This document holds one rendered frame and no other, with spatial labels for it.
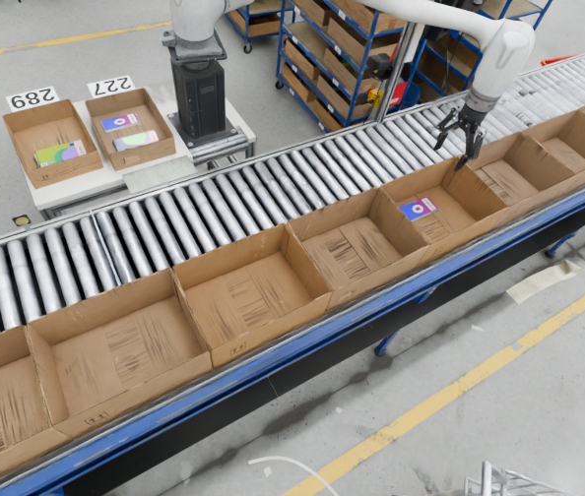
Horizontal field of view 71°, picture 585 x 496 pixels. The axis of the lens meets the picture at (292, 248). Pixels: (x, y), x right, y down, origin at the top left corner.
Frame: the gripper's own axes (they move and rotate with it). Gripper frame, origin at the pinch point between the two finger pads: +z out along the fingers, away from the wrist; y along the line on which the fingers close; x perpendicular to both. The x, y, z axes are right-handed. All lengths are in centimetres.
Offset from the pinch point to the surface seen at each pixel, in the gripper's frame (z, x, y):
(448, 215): 30.4, 10.8, 7.3
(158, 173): 45, -83, -73
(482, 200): 21.0, 19.5, 11.4
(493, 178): 30, 44, 0
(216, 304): 31, -88, 2
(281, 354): 29, -78, 27
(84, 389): 31, -131, 10
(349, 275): 31, -42, 12
